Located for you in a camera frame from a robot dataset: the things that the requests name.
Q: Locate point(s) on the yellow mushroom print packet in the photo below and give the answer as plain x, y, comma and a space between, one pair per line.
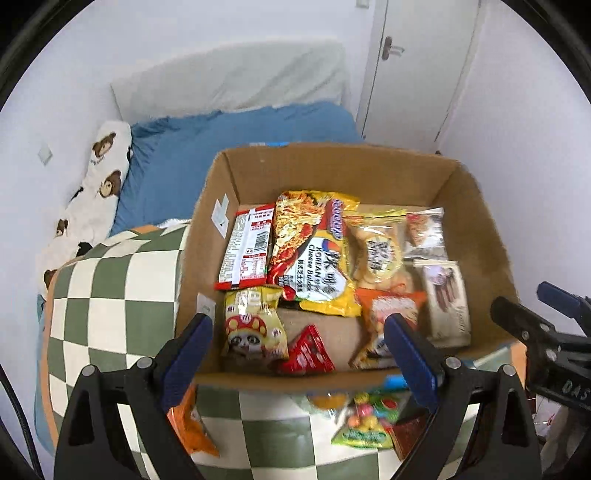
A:
254, 327

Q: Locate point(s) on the white bear print pillow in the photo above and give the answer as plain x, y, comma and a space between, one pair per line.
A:
97, 198

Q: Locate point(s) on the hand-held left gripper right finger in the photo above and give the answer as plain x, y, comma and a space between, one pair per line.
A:
413, 360

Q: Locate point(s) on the green white checkered mat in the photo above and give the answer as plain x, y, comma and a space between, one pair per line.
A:
111, 295

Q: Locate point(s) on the red triangular packet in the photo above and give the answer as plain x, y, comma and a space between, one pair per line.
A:
307, 353

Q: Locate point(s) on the white wall socket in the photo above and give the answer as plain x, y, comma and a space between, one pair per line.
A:
45, 154

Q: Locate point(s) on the cardboard box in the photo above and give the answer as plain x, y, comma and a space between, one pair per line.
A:
323, 170

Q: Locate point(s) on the brown red snack packet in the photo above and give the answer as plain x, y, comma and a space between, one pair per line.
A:
408, 434

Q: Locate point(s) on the orange snack packet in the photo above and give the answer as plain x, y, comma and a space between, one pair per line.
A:
194, 429

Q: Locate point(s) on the colourful candy bag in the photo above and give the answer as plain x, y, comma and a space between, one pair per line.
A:
374, 408

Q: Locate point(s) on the blue bedsheet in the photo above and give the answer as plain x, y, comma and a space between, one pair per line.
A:
221, 147

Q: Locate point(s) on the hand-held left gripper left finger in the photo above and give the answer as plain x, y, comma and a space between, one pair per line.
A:
184, 360

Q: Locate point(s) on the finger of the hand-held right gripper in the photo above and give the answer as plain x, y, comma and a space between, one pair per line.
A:
565, 302
526, 325

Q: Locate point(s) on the yellow round biscuit packet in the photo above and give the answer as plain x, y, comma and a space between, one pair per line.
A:
378, 254

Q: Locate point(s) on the red white packet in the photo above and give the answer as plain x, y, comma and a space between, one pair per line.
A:
244, 249

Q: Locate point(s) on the white door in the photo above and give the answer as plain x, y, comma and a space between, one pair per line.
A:
425, 83

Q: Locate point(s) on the clear white snack packet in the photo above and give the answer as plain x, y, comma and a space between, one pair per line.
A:
425, 233

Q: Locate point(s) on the orange jelly cup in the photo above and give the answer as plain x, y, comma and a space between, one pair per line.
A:
328, 400

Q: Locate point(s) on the yellow instant noodle packet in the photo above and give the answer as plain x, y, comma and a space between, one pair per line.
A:
314, 249

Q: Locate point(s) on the white chocolate stick packet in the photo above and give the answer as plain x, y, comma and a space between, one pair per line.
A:
445, 304

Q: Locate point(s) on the orange panda print packet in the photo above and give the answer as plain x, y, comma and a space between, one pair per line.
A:
374, 323

